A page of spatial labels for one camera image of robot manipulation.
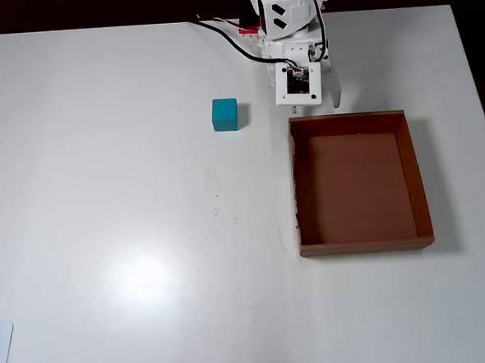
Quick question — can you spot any servo wire to gripper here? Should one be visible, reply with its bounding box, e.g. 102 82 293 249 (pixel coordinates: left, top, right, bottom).
304 0 330 60

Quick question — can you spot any white square camera module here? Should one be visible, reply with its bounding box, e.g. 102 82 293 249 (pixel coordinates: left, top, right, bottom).
273 59 325 107

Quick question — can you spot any thin red white wire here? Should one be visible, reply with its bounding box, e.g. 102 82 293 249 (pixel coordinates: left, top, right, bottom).
196 11 259 35

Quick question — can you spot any black camera cable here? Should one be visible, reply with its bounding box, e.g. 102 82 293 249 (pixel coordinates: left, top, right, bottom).
187 14 298 77

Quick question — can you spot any blue cube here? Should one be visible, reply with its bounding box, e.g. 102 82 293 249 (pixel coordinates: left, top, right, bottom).
210 98 240 133

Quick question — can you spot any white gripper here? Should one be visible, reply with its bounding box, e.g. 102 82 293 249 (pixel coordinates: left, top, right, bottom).
263 34 344 117

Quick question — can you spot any brown cardboard box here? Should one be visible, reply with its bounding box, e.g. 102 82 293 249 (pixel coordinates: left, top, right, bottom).
287 107 436 259

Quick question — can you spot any red and black electronics module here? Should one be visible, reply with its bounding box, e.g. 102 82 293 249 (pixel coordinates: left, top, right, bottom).
238 7 264 36

